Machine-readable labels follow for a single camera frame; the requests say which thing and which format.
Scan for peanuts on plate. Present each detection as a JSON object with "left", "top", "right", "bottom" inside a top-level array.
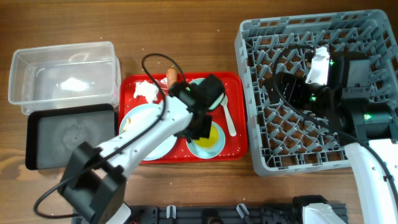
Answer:
[{"left": 121, "top": 118, "right": 131, "bottom": 133}]

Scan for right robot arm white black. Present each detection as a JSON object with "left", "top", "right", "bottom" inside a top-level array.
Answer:
[{"left": 269, "top": 45, "right": 397, "bottom": 223}]

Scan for light blue bowl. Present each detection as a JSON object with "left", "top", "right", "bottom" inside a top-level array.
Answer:
[{"left": 187, "top": 122, "right": 226, "bottom": 159}]

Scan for white tissue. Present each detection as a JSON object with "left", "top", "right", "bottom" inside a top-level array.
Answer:
[{"left": 133, "top": 81, "right": 159, "bottom": 103}]

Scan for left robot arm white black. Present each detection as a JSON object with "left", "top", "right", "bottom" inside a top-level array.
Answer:
[{"left": 33, "top": 74, "right": 225, "bottom": 223}]

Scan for red plastic tray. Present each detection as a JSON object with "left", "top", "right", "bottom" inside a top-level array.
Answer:
[{"left": 119, "top": 72, "right": 248, "bottom": 164}]

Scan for orange carrot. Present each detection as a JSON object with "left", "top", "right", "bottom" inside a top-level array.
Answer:
[{"left": 166, "top": 69, "right": 177, "bottom": 88}]

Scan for grey dishwasher rack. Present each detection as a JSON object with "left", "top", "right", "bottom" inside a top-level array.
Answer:
[{"left": 234, "top": 9, "right": 397, "bottom": 176}]

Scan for clear plastic bin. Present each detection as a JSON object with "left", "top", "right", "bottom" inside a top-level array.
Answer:
[{"left": 8, "top": 41, "right": 121, "bottom": 115}]

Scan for pale green bowl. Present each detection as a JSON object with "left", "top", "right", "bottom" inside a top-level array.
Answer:
[{"left": 190, "top": 78, "right": 225, "bottom": 111}]

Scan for white plastic spoon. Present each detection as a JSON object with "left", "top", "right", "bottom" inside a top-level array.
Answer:
[{"left": 220, "top": 94, "right": 237, "bottom": 136}]

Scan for black plastic bin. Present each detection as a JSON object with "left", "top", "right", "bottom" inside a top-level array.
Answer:
[{"left": 25, "top": 104, "right": 117, "bottom": 170}]

